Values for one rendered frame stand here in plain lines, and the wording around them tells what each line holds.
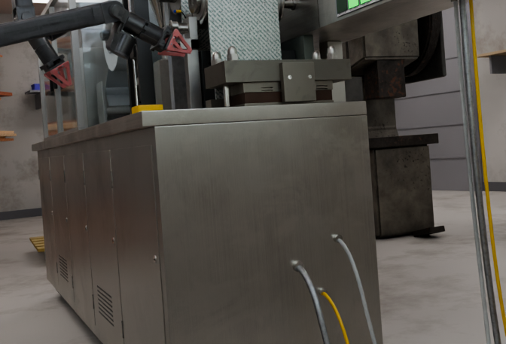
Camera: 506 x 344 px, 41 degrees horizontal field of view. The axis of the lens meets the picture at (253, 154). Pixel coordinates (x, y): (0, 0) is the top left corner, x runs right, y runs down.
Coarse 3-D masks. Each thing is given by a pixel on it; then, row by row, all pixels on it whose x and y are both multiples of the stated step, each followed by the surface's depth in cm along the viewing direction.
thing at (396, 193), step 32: (384, 32) 529; (416, 32) 540; (352, 64) 538; (384, 64) 533; (416, 64) 562; (352, 96) 521; (384, 96) 532; (384, 128) 572; (384, 160) 522; (416, 160) 534; (384, 192) 521; (416, 192) 533; (384, 224) 521; (416, 224) 533
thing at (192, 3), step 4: (188, 0) 208; (192, 0) 205; (196, 0) 202; (200, 0) 203; (188, 4) 209; (192, 4) 206; (196, 4) 203; (200, 4) 203; (192, 8) 206; (196, 8) 203; (192, 12) 206; (196, 12) 205
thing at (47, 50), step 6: (48, 42) 221; (42, 48) 220; (48, 48) 220; (42, 54) 220; (48, 54) 220; (54, 54) 222; (42, 60) 221; (48, 60) 221; (54, 60) 219; (42, 66) 223
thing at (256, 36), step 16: (208, 16) 201; (224, 16) 203; (240, 16) 205; (256, 16) 207; (272, 16) 210; (224, 32) 203; (240, 32) 205; (256, 32) 207; (272, 32) 209; (224, 48) 203; (240, 48) 205; (256, 48) 207; (272, 48) 209
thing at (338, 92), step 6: (324, 42) 235; (330, 42) 233; (336, 42) 234; (324, 48) 235; (336, 48) 234; (324, 54) 236; (342, 54) 235; (336, 84) 234; (342, 84) 235; (336, 90) 234; (342, 90) 235; (336, 96) 234; (342, 96) 235
